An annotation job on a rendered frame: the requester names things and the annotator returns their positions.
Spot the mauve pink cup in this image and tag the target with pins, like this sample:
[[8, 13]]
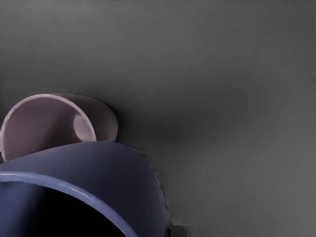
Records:
[[44, 123]]

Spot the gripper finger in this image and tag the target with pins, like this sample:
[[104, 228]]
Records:
[[179, 231]]

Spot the dark blue cup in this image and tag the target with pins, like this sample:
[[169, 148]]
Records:
[[118, 172]]

